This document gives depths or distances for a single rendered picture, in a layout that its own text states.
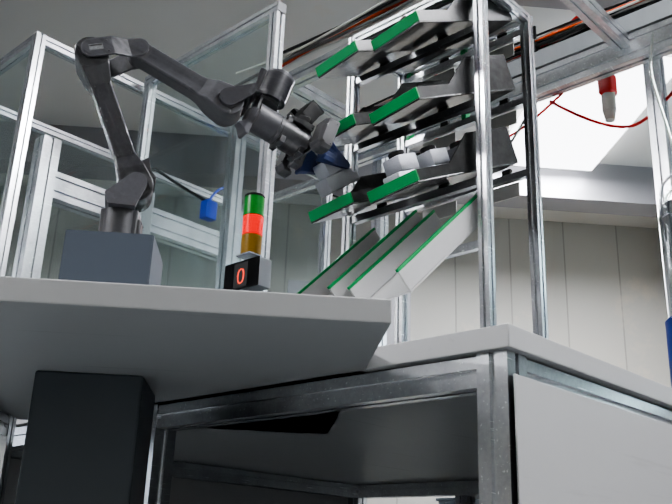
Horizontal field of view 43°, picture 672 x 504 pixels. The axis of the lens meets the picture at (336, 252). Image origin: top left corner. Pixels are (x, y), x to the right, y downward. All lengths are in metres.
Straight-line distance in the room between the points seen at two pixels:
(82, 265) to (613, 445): 0.84
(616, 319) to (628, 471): 5.12
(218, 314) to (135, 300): 0.09
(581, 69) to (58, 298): 2.11
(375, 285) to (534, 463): 0.53
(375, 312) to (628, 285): 5.61
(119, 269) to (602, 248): 5.42
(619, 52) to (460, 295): 3.59
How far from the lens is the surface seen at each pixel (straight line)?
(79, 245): 1.42
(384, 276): 1.53
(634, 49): 2.76
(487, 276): 1.48
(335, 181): 1.61
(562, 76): 2.84
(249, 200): 2.10
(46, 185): 2.83
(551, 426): 1.14
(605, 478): 1.25
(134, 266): 1.39
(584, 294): 6.39
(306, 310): 0.97
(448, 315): 6.06
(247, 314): 0.96
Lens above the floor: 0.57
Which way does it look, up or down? 20 degrees up
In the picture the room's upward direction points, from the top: 2 degrees clockwise
